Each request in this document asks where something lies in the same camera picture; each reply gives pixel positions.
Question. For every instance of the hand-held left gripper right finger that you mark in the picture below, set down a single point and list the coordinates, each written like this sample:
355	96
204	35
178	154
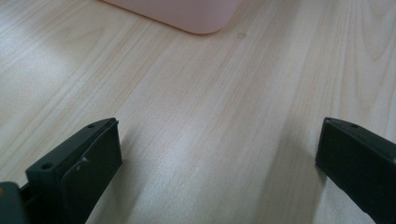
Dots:
358	161

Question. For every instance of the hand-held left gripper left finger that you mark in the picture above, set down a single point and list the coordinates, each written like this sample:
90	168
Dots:
77	168

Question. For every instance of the pink plastic container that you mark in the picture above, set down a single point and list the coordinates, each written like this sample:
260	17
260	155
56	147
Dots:
186	14

